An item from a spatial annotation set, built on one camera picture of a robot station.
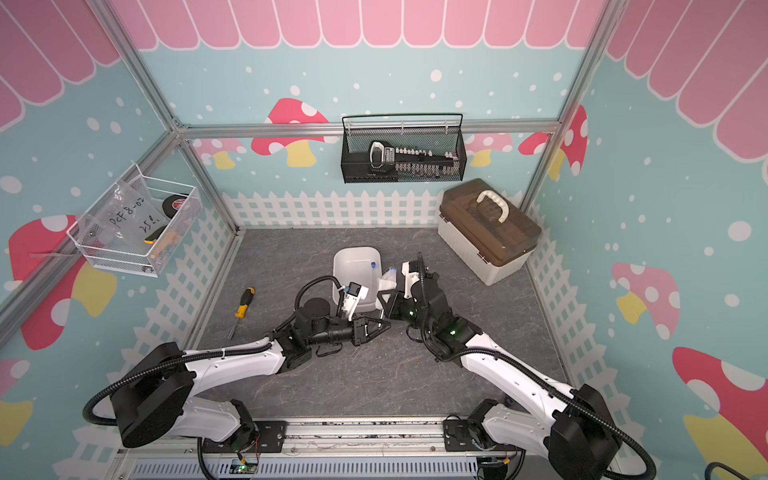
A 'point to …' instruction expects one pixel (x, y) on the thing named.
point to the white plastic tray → (360, 265)
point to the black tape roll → (172, 204)
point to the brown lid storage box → (485, 232)
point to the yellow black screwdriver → (241, 311)
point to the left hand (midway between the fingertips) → (389, 331)
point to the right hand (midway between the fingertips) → (379, 293)
